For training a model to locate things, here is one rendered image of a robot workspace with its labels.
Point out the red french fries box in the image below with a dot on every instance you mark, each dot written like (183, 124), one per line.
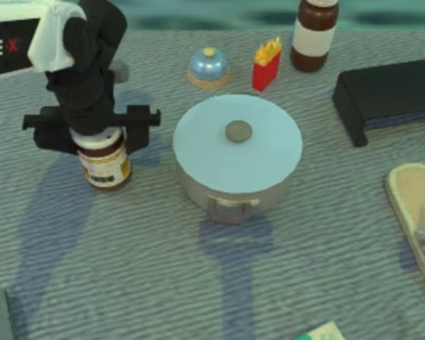
(265, 72)

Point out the black panel with logo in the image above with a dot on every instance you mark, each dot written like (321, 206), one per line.
(7, 47)

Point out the green and white box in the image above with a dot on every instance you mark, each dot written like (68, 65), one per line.
(327, 332)

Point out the blue service bell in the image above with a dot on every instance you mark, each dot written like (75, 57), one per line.
(208, 67)

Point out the brown jar white lid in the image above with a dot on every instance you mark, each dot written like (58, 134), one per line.
(104, 164)

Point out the brown bottle with white label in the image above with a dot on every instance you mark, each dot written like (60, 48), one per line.
(313, 35)

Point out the black stand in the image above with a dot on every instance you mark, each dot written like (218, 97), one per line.
(386, 88)

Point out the metal pot with lid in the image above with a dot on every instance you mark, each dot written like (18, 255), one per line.
(233, 159)

